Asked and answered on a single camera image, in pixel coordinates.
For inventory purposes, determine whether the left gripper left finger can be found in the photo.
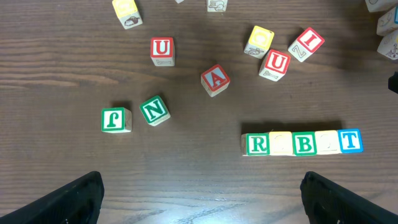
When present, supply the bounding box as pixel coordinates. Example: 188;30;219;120
1;171;104;224

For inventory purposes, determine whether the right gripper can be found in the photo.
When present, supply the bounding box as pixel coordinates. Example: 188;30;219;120
388;72;398;93

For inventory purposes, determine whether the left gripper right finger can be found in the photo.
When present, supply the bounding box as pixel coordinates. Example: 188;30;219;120
300;171;397;224

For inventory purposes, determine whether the yellow O block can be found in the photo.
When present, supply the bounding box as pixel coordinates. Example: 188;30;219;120
269;131;294;156
315;130;341;155

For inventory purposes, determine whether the green B block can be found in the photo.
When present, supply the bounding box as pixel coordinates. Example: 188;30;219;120
292;131;317;157

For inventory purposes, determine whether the blue T block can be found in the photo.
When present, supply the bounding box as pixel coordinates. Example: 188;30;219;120
337;128;364;154

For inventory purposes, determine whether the green R block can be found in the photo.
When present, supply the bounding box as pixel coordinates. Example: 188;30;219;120
241;133;270;156

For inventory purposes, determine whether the yellow block below 2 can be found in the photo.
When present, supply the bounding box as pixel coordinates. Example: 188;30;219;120
377;30;398;60

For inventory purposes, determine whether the blue 2 block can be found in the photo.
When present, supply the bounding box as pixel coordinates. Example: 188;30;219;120
376;6;397;36

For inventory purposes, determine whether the blue L block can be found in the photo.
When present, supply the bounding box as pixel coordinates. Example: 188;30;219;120
365;0;397;12

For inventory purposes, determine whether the green J block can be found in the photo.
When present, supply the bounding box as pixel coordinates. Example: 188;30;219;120
101;107;132;133

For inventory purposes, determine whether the red I block centre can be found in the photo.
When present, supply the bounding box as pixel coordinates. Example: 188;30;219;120
288;27;325;62

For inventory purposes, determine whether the red u block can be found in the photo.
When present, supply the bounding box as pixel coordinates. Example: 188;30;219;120
150;37;175;67
259;49;291;82

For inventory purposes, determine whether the green N block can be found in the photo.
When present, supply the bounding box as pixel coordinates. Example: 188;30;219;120
140;95;171;126

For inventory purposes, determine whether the yellow C block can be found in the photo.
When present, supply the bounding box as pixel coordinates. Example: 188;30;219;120
244;26;274;59

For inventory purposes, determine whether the red A block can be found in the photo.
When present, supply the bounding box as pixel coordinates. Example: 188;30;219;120
200;64;230;97

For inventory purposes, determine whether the red U block left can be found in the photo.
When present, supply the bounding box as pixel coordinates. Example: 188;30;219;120
150;37;175;67

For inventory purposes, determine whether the red E block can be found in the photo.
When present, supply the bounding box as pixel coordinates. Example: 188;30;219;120
206;0;228;12

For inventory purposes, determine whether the yellow block left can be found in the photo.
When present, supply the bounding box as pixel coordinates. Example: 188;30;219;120
112;0;143;29

